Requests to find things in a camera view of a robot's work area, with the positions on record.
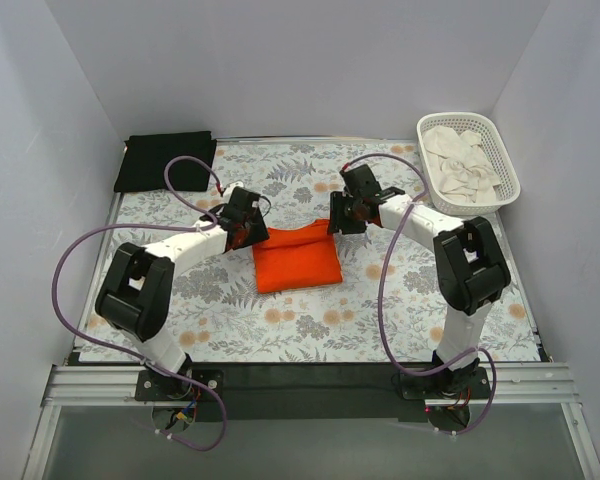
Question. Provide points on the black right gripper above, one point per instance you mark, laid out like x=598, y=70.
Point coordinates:
x=338, y=215

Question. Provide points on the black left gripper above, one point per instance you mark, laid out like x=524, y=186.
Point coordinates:
x=253, y=235

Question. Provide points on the orange t-shirt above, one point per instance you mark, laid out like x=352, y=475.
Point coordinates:
x=297, y=259

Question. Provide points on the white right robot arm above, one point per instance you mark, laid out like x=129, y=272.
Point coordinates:
x=470, y=266

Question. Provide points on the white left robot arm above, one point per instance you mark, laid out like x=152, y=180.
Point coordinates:
x=135, y=295

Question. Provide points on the floral patterned table mat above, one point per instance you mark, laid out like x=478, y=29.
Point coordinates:
x=387, y=304

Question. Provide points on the folded black t-shirt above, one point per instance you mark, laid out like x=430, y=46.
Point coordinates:
x=146, y=157

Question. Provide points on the crumpled white t-shirt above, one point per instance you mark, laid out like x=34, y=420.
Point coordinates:
x=460, y=169

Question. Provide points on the white perforated plastic basket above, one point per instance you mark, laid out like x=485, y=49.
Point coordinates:
x=493, y=146

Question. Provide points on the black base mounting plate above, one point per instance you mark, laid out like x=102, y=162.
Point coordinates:
x=299, y=391

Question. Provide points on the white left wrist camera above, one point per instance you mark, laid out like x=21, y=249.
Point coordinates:
x=229, y=188

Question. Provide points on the aluminium table frame rail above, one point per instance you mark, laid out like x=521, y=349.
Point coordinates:
x=131, y=386

